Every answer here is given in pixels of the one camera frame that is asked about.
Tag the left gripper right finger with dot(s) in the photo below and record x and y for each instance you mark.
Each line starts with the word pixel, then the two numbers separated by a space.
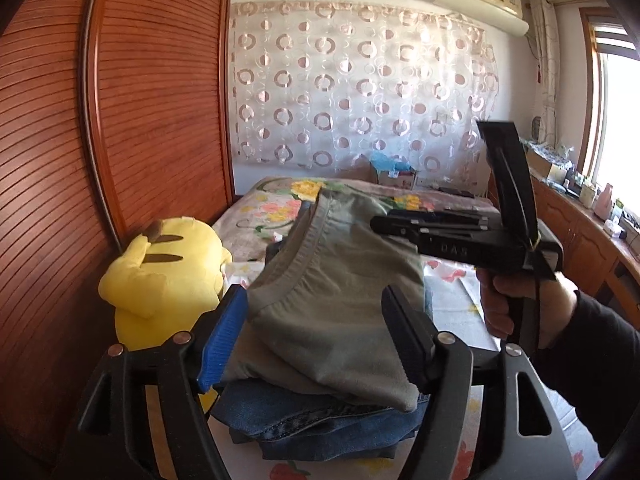
pixel 519 437

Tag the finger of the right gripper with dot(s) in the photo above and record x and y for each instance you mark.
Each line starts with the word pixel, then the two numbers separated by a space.
pixel 465 218
pixel 430 232

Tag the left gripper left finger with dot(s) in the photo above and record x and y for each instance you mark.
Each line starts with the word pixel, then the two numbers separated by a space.
pixel 113 434

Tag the grey-green pants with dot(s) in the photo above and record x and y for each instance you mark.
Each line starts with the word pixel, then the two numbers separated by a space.
pixel 314 322

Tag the black right forearm sleeve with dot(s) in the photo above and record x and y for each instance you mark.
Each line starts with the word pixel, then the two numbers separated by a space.
pixel 594 365

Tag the person's right hand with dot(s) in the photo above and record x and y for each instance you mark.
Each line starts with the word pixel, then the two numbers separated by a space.
pixel 557 302

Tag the cardboard box with blue cloth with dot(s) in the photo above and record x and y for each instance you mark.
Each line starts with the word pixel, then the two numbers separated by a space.
pixel 392 171

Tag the wooden sideboard cabinet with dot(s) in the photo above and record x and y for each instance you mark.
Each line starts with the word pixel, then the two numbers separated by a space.
pixel 601 266

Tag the cardboard box on sideboard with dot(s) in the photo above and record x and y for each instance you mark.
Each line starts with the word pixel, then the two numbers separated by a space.
pixel 545 169

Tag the pink plastic bottle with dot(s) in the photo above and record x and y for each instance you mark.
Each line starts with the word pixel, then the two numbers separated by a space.
pixel 604 204

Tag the folded blue jeans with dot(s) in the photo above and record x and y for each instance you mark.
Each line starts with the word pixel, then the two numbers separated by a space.
pixel 312 427

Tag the sheer circle-pattern curtain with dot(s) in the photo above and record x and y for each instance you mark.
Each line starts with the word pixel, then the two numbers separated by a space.
pixel 326 86

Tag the yellow plush toy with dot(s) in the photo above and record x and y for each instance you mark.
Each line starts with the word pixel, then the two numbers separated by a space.
pixel 165 279

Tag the white air conditioner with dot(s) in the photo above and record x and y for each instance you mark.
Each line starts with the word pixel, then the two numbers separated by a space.
pixel 506 15

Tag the wooden louvered wardrobe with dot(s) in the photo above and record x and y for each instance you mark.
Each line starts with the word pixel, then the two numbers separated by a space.
pixel 113 115

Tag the window with wooden frame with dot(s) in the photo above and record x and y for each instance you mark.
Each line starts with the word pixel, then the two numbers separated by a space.
pixel 610 147

